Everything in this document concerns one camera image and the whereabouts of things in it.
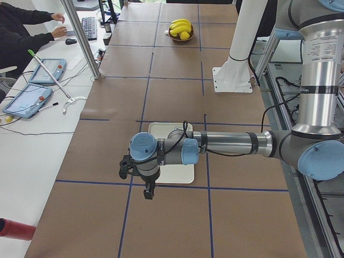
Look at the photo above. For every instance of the black keyboard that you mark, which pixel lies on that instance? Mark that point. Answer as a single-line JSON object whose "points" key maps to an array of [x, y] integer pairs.
{"points": [[89, 25]]}

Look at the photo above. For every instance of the white pedestal column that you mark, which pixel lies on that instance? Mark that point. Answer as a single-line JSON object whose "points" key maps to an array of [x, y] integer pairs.
{"points": [[234, 74]]}

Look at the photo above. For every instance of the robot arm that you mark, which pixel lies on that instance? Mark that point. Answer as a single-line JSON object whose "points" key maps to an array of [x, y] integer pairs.
{"points": [[312, 146]]}

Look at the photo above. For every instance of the small yellow object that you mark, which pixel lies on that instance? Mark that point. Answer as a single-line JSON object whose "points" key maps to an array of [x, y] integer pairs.
{"points": [[8, 119]]}

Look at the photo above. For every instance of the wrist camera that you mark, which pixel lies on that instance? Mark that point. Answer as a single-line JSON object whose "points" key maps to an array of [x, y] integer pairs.
{"points": [[126, 167]]}

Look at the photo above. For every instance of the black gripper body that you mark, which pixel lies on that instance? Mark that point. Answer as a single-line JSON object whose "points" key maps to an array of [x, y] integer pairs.
{"points": [[148, 180]]}

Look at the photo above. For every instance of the white rectangular plate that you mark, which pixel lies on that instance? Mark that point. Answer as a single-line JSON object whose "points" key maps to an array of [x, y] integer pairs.
{"points": [[171, 173]]}

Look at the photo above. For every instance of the near teach pendant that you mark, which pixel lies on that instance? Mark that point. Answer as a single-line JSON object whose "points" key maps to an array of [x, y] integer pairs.
{"points": [[28, 102]]}

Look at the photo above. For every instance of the black computer mouse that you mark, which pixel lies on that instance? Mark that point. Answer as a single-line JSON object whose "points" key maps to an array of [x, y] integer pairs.
{"points": [[70, 41]]}

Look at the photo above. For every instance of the red cylinder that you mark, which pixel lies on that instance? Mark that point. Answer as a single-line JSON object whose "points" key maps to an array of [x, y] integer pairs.
{"points": [[15, 230]]}

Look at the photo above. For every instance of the brown wicker basket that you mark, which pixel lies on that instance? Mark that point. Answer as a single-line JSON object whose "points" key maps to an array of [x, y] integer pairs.
{"points": [[177, 37]]}

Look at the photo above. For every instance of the aluminium frame post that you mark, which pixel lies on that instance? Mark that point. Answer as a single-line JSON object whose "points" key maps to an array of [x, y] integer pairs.
{"points": [[81, 38]]}

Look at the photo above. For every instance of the metal rod green tip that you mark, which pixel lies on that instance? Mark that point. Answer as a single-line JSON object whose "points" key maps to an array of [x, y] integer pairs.
{"points": [[31, 52]]}

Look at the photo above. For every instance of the seated person in black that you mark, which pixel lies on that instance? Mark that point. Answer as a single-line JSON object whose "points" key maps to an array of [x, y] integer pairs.
{"points": [[16, 40]]}

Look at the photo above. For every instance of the yellow lemon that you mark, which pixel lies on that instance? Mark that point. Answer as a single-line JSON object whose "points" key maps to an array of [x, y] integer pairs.
{"points": [[184, 35]]}

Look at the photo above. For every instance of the yellow banana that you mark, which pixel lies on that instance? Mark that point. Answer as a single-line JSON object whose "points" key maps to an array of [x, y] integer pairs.
{"points": [[179, 25], [182, 20], [180, 29]]}

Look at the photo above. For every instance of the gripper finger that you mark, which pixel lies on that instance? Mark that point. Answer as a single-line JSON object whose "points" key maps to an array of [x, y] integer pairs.
{"points": [[149, 190]]}

